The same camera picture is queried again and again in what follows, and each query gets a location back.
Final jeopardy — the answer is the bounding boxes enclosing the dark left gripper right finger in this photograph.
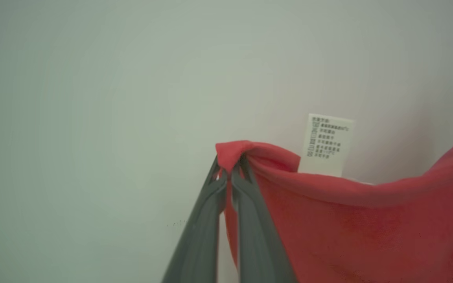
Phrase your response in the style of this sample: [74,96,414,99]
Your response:
[231,155,298,283]

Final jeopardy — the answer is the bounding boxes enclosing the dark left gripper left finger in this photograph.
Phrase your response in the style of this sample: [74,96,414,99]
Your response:
[161,156,228,283]

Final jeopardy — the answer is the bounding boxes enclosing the red jersey shirt white stripes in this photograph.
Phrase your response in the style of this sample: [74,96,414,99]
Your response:
[215,114,453,283]

